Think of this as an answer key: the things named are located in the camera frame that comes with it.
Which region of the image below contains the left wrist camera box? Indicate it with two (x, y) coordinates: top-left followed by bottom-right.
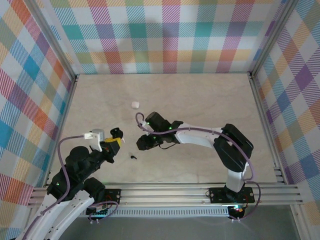
(90, 128), (106, 141)

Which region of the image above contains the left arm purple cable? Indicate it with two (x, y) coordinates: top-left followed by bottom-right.
(14, 134), (120, 240)

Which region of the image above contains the controller circuit board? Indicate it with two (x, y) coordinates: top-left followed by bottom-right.
(227, 204), (245, 215)
(85, 206), (111, 219)

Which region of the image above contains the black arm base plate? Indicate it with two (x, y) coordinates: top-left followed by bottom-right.
(99, 188), (122, 206)
(208, 186), (256, 205)

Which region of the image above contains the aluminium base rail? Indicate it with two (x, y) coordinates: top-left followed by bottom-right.
(26, 183), (305, 209)

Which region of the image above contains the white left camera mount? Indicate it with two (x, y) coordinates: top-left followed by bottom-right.
(90, 138), (104, 153)

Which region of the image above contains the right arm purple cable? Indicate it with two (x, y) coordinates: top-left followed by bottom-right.
(134, 112), (262, 222)

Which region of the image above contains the aluminium side rail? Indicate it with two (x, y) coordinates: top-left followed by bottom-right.
(248, 74), (288, 186)
(43, 76), (79, 188)

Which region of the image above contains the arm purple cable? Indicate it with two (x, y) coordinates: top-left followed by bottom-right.
(14, 134), (120, 240)
(134, 112), (262, 222)

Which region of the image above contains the aluminium frame post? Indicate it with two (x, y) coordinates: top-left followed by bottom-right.
(248, 0), (301, 80)
(22, 0), (79, 81)

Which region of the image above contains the slotted white cable duct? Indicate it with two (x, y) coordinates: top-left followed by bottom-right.
(39, 208), (230, 218)

